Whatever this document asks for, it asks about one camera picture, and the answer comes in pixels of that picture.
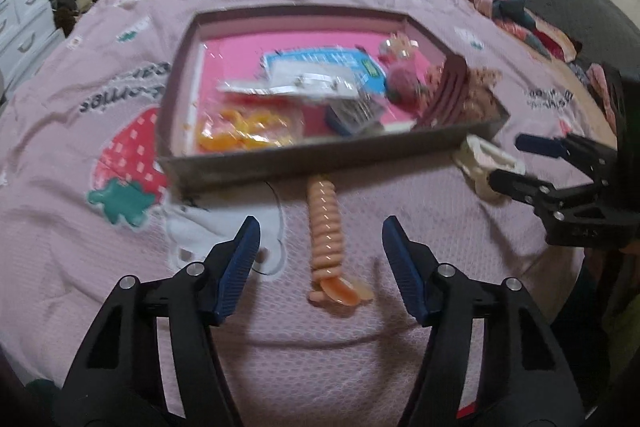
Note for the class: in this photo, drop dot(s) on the packet of yellow hair rings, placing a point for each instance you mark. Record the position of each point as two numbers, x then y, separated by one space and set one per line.
245 132

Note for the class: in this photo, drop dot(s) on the pink strawberry print quilt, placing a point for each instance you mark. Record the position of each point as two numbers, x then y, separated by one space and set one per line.
100 217

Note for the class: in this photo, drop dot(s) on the white hair claw clip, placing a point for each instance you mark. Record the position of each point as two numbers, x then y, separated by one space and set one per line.
487 164

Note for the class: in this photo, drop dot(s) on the green cloth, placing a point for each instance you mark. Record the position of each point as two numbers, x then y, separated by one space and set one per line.
622 332

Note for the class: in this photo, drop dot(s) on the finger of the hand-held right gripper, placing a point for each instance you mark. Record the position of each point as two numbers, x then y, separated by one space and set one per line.
545 145
520 185

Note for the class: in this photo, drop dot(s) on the pink star pillow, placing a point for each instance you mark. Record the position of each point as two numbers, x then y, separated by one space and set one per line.
597 84

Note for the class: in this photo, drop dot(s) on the teal clothing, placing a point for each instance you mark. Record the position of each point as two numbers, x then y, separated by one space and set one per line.
42 391

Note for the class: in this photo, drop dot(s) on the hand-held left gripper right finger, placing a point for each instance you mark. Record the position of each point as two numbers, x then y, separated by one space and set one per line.
405 267

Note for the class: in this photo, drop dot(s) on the red printed clothing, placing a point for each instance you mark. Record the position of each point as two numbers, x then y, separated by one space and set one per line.
467 409

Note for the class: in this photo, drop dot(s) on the pink book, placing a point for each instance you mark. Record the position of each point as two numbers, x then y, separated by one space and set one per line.
240 57

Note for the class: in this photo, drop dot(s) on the brown hair comb clip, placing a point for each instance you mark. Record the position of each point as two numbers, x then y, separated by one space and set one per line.
445 93

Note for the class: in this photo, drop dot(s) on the white drawer cabinet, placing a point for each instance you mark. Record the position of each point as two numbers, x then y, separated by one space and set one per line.
22 27

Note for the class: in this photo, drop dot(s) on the brown dotted bow hair clip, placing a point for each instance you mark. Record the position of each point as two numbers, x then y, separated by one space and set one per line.
481 93

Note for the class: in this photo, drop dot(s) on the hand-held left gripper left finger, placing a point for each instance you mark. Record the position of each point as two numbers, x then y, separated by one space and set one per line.
240 267

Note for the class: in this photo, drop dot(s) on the shallow grey cardboard box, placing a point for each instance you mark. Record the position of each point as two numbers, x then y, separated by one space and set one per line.
325 167

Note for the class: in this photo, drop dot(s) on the clear box of bobby pins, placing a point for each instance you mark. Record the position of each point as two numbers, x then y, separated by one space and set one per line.
356 114

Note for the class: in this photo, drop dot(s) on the clear packet of red beads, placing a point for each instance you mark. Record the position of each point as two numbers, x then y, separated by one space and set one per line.
295 83

